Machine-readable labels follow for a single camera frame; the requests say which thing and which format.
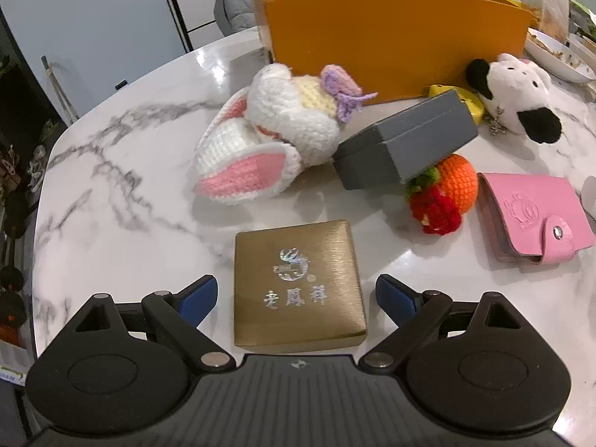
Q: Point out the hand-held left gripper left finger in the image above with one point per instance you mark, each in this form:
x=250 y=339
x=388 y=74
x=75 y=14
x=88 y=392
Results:
x=201 y=295

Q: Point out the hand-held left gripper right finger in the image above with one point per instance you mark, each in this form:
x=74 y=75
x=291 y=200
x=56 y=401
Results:
x=395 y=295

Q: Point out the gold square gift box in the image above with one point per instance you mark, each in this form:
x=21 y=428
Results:
x=298 y=288

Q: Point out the grey jewelry box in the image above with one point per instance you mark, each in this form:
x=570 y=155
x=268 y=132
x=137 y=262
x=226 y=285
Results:
x=396 y=149

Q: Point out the pink leather card wallet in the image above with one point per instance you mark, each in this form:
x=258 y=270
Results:
x=526 y=205

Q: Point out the white crochet bunny toy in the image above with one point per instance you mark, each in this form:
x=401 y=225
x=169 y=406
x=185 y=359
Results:
x=288 y=116

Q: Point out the orange cardboard storage box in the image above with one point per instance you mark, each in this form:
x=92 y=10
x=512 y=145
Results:
x=372 y=46

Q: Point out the crochet orange with red flower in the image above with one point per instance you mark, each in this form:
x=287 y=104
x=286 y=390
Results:
x=458 y=179

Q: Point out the yellow foil packet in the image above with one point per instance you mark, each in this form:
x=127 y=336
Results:
x=471 y=102

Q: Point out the broom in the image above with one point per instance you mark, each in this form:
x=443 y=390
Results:
x=58 y=88

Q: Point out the white cabinet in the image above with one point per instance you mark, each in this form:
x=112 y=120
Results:
x=195 y=9

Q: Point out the white dish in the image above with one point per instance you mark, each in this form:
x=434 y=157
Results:
x=554 y=56

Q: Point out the grey down jacket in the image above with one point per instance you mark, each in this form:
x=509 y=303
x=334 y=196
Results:
x=233 y=0

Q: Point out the clear plastic bag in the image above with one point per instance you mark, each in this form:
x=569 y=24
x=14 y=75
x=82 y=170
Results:
x=549 y=4

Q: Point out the wall socket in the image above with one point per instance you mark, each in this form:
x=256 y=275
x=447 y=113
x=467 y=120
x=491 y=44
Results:
x=120 y=85

